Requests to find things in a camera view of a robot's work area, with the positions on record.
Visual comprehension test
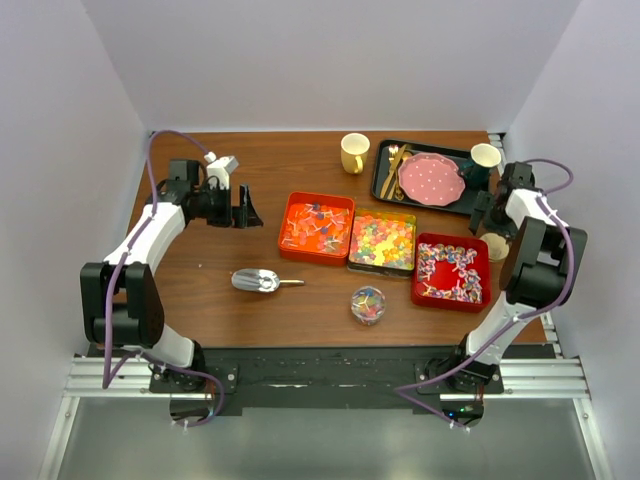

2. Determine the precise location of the aluminium frame rail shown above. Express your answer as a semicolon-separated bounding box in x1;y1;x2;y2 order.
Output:
63;356;590;400

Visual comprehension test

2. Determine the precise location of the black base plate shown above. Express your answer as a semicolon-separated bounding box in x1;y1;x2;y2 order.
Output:
149;344;556;419

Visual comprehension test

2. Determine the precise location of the yellow mug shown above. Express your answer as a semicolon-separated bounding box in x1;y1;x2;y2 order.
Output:
340;133;370;175

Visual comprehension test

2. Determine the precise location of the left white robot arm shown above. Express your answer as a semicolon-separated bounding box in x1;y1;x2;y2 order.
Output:
80;152;263;393

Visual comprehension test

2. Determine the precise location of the black serving tray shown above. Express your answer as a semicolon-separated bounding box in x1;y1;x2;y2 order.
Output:
371;139;489;217

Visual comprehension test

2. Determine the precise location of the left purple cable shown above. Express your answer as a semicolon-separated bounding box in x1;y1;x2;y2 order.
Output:
101;130;226;429

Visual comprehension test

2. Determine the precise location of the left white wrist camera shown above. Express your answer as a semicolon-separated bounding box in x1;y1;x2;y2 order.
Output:
204;152;239;190

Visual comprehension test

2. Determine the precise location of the gold tin of gummies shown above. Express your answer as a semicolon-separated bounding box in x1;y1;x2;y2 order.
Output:
347;208;417;278

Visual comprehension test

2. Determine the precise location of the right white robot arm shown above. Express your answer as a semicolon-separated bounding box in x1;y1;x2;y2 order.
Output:
445;159;588;393

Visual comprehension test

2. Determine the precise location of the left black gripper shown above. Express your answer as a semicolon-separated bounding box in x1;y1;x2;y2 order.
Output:
192;183;262;229

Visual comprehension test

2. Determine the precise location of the orange tray of candies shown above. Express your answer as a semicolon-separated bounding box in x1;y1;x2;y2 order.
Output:
278;191;355;266

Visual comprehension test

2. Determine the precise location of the gold knife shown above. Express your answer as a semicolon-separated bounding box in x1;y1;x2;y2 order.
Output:
384;144;411;199

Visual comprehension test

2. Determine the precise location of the silver metal scoop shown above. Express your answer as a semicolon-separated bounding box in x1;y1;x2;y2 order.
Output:
231;268;305;293

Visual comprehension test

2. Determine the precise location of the dark green mug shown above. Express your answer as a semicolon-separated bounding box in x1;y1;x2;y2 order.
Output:
458;143;502;189

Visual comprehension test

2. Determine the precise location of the gold fork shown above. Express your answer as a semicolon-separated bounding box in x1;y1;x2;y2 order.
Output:
380;144;400;198

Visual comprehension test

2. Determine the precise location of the gold jar lid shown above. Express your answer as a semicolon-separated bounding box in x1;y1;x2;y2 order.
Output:
480;232;510;263

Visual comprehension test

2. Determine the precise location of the clear plastic jar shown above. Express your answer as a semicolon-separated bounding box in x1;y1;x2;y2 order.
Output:
350;286;386;326

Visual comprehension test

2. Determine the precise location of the red tray of lollipops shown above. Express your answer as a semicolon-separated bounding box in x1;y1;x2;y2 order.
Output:
410;232;492;313

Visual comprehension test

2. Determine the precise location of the pink dotted plate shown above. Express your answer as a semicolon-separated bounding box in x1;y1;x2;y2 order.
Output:
398;153;465;206

